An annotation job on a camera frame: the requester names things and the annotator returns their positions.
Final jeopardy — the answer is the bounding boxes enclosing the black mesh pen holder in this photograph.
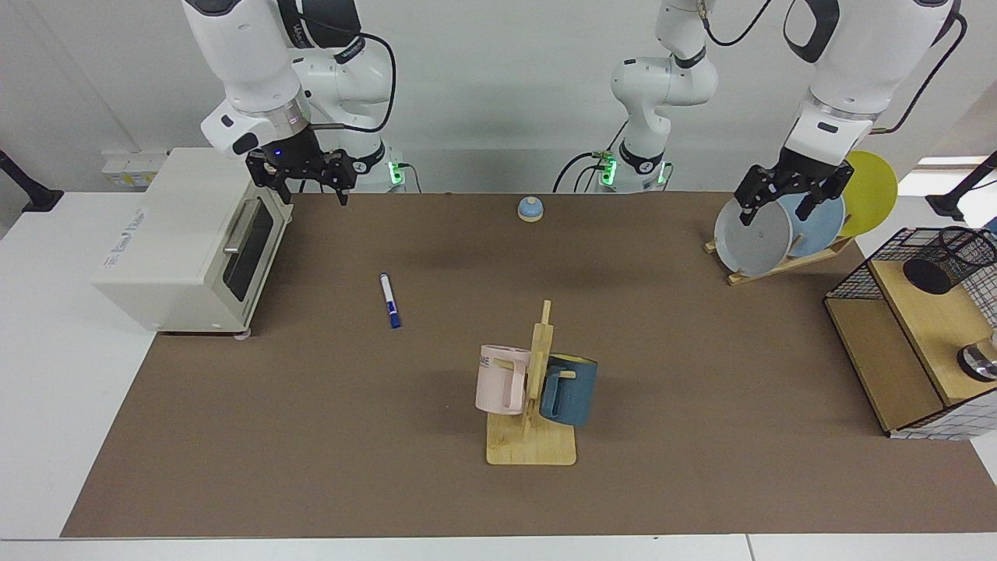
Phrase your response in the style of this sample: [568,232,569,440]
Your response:
[903,226,997,296]

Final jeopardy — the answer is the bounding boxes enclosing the dark blue cup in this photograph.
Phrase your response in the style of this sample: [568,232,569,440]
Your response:
[538,352,600,428]

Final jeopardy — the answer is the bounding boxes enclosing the wooden cup stand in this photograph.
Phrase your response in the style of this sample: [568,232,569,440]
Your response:
[486,299,578,467]

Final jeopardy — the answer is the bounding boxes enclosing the wooden plate rack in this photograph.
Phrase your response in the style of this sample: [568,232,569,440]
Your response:
[704,235,856,287]

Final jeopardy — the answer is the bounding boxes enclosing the wire basket with wooden floor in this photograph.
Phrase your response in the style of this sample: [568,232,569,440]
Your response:
[824,226,997,442]

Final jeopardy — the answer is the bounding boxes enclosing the blue and white marker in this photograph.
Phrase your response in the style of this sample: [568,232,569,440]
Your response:
[379,272,402,330]

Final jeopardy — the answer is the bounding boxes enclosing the pink cup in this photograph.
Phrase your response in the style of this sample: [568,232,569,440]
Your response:
[475,344,533,417]

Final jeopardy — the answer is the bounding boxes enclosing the light blue plate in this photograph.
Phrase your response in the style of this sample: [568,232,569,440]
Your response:
[779,191,847,259]

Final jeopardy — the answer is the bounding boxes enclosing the pale toaster oven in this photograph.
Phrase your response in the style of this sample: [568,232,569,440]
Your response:
[92,147,295,338]

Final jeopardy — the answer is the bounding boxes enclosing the grey plate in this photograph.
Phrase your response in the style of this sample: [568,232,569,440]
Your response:
[713,195,794,277]

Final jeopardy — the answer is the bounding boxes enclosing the black base cables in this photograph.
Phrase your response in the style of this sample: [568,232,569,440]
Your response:
[552,121,629,194]

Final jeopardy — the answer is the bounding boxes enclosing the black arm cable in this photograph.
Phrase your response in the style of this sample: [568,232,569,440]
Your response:
[870,12,969,136]
[310,30,398,135]

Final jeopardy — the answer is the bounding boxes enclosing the brown table cloth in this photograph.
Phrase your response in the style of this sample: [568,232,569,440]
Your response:
[61,192,997,539]

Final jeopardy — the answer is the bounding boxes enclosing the yellow plate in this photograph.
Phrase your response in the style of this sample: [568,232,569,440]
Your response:
[837,150,900,238]

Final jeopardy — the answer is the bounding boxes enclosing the black clamp stand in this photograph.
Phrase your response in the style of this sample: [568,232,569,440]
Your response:
[0,150,65,213]
[925,151,997,222]

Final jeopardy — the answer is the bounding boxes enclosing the glass lid with silver knob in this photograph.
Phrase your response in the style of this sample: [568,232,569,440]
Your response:
[957,330,997,383]

